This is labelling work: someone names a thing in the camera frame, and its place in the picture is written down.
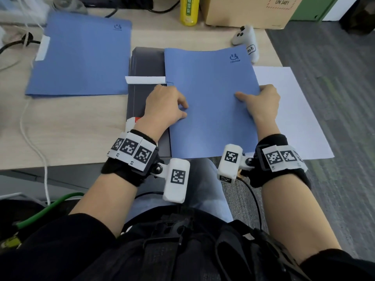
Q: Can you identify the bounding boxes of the person's right hand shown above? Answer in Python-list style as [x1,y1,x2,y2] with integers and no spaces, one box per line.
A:
[235,84,281,141]

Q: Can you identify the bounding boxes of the person's left hand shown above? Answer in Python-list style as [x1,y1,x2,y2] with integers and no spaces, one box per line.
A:
[133,84,189,142]

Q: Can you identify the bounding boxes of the stack of white papers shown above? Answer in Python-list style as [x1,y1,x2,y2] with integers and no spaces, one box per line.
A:
[246,66,334,160]

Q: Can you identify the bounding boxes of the gray blue folder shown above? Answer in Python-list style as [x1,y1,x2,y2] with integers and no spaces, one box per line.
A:
[125,45,261,160]

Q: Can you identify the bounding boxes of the gray translucent clip folder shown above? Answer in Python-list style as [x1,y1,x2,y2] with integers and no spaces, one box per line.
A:
[125,46,172,158]

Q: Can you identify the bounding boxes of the person's left forearm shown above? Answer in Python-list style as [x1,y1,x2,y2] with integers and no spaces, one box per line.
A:
[70,172,138,237]

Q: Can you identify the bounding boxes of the person's right forearm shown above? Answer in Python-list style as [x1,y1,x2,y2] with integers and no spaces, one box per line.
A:
[261,174,342,265]

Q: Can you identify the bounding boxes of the person's right leg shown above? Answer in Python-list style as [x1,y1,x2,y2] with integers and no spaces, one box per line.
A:
[187,158,234,223]

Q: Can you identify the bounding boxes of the person's leg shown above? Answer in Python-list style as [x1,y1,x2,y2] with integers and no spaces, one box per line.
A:
[187,158,234,223]
[126,184,176,223]

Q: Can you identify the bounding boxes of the person's left leg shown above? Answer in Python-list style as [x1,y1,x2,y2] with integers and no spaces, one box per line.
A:
[126,184,176,223]

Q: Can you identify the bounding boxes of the person's black shirt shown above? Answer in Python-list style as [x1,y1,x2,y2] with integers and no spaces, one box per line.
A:
[0,213,375,281]

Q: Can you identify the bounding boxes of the white game controller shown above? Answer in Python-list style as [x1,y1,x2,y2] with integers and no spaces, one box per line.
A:
[231,25,260,64]

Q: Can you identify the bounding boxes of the cardboard box black logo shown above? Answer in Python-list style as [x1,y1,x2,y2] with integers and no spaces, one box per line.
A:
[200,0,304,30]

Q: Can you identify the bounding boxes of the yellow drink bottle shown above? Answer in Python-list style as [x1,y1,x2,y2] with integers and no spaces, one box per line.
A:
[179,0,200,27]

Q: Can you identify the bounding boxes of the green cabinet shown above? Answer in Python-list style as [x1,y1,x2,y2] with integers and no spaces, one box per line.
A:
[290,0,340,22]

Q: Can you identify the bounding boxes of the black power strip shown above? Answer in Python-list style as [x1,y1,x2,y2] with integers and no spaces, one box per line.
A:
[82,0,154,10]

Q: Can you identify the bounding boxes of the white cabinet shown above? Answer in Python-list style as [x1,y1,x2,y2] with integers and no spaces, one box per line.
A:
[322,0,359,22]

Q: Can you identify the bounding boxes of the black bag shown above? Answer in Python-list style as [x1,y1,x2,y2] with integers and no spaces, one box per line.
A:
[339,0,375,36]

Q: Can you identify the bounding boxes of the black chest harness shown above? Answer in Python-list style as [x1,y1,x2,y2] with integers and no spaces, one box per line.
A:
[73,207,311,281]

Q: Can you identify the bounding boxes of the white power strip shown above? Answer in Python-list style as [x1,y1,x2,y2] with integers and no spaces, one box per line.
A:
[0,0,50,25]

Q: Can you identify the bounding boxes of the black marker wrist strap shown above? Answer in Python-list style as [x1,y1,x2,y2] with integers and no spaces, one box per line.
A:
[101,129,164,187]
[249,133,312,189]

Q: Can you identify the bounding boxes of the black camera cable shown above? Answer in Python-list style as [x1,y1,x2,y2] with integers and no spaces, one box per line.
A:
[236,177,263,230]
[134,191,164,200]

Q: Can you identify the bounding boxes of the gray rolled strap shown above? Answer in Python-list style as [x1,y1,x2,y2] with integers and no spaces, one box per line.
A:
[52,0,88,15]

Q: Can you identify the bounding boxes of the green cable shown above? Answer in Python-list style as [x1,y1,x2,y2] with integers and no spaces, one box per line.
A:
[16,192,85,230]

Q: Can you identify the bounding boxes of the thick black cable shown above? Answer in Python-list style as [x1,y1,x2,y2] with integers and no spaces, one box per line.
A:
[0,32,41,55]

